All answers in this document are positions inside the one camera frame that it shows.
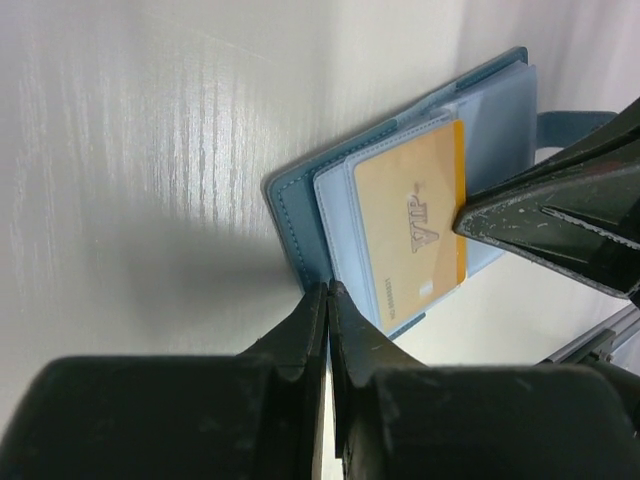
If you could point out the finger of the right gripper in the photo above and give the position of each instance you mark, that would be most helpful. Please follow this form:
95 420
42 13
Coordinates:
585 150
581 222

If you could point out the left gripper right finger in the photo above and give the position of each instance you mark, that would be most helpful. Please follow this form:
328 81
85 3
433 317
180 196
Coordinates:
396 418

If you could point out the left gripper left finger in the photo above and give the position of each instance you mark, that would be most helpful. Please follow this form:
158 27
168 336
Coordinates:
254 415

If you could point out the gold VIP card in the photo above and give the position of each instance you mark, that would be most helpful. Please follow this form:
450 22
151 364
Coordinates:
408 195

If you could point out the blue leather card holder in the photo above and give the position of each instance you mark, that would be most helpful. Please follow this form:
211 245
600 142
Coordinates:
314 203

